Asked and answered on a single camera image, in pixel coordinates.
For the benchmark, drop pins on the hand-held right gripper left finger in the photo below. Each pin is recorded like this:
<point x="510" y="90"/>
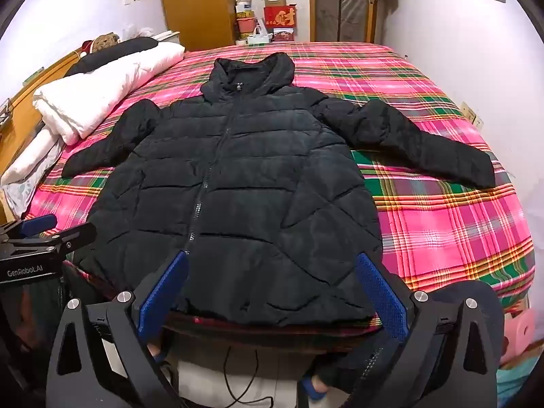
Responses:
<point x="163" y="297"/>

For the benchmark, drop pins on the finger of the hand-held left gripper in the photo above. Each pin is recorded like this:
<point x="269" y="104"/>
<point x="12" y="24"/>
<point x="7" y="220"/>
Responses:
<point x="72" y="234"/>
<point x="40" y="223"/>

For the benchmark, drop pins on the pink plaid bed sheet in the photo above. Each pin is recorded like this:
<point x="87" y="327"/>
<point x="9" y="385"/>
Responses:
<point x="446" y="229"/>

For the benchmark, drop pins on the light patterned pillow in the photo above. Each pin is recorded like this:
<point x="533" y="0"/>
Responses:
<point x="29" y="170"/>

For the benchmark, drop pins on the black puffer jacket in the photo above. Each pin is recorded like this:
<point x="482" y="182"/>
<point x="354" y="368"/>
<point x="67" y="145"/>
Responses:
<point x="250" y="178"/>

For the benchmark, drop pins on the grey door with wooden frame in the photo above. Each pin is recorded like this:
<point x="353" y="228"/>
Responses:
<point x="342" y="4"/>

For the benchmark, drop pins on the red plastic bucket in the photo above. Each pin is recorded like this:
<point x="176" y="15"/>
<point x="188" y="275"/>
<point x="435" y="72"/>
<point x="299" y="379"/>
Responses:
<point x="245" y="25"/>

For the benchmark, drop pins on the wooden wardrobe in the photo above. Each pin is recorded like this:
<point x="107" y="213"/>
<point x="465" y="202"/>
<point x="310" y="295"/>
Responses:
<point x="197" y="4"/>

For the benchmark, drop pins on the red gift box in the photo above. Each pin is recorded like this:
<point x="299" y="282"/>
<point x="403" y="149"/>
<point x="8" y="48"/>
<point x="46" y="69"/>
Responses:
<point x="279" y="17"/>

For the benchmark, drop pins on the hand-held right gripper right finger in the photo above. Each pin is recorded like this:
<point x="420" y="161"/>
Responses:
<point x="380" y="295"/>

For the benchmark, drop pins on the brown stuffed toy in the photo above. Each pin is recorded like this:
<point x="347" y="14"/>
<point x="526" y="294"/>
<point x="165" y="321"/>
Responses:
<point x="104" y="42"/>

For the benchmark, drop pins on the pink plastic stool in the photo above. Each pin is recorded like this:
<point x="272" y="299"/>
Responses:
<point x="520" y="331"/>

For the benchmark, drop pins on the blue slipper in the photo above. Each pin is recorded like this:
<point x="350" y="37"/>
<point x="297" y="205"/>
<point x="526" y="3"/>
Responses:
<point x="157" y="355"/>
<point x="312" y="386"/>

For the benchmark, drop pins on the black pillow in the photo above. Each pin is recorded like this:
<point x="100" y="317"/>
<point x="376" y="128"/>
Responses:
<point x="114" y="53"/>

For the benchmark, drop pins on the white basket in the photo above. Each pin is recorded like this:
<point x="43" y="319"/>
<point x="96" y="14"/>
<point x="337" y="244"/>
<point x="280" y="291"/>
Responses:
<point x="258" y="36"/>

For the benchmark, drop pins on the white duvet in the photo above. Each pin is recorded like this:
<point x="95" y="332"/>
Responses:
<point x="106" y="89"/>

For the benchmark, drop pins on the wall socket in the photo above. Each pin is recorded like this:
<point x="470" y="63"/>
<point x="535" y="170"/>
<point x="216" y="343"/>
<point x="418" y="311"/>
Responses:
<point x="471" y="115"/>

